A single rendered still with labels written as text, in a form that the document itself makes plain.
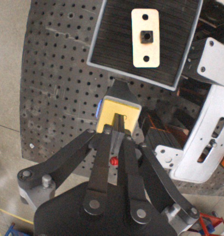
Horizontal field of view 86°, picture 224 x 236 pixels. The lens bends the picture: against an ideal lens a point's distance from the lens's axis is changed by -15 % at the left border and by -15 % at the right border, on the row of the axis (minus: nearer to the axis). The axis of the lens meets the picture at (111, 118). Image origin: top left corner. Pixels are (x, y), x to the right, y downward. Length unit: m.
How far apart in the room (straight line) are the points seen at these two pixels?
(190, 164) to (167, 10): 0.46
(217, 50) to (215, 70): 0.04
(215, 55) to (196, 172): 0.40
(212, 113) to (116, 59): 0.35
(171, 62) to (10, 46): 1.74
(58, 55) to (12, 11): 1.25
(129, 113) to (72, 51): 0.54
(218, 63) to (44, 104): 0.75
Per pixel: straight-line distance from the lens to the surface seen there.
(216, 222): 3.14
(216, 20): 0.48
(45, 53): 0.79
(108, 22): 0.23
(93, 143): 0.16
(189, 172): 0.56
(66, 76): 0.72
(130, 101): 0.25
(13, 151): 2.25
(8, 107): 1.96
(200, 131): 0.49
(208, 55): 0.32
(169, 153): 0.40
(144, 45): 0.22
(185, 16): 0.25
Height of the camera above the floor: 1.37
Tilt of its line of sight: 70 degrees down
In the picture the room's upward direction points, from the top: 170 degrees counter-clockwise
